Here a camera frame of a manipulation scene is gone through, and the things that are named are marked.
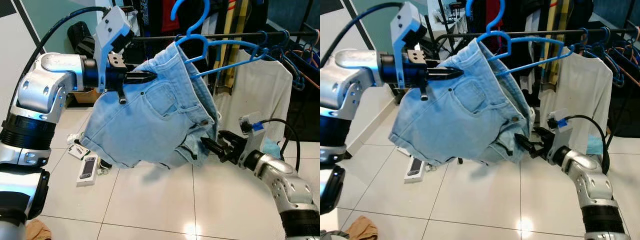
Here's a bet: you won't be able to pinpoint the light blue denim shorts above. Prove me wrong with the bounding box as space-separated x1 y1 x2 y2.
389 39 536 166
80 42 221 169

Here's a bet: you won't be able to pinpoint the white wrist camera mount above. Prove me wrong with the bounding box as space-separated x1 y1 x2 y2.
94 6 135 93
546 107 573 163
237 112 266 168
390 1 428 91

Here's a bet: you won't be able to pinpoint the copper pink metal hanger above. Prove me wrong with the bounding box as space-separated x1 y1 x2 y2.
612 40 640 88
295 42 321 91

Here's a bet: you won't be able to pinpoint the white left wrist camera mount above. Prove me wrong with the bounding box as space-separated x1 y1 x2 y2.
390 1 428 91
94 6 135 93

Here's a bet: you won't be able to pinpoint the tan garment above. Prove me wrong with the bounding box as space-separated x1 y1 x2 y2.
25 219 52 240
345 215 379 240

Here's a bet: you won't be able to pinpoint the black backpack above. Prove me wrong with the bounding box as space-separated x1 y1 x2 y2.
67 21 101 58

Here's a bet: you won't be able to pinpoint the light blue face mask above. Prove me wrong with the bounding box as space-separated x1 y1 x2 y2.
586 132 606 156
262 137 282 158

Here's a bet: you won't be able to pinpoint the white console box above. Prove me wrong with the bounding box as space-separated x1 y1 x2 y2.
405 156 427 184
76 155 99 187

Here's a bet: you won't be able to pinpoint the black metal clothes rack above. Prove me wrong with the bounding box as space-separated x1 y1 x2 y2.
120 0 321 126
431 0 640 126

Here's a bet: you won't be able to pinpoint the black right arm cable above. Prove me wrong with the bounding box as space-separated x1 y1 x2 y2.
565 114 611 175
259 117 302 173

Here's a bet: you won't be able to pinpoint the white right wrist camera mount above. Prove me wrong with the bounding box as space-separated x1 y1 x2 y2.
546 107 573 163
237 112 266 168

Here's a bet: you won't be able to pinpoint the small white packet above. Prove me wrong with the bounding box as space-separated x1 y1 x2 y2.
66 141 92 161

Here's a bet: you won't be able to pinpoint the red t-shirt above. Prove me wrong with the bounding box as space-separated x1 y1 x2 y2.
486 0 505 28
161 0 177 28

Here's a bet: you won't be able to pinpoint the yellow grey plaid shirt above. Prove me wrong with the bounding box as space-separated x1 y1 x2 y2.
220 0 262 91
542 0 576 51

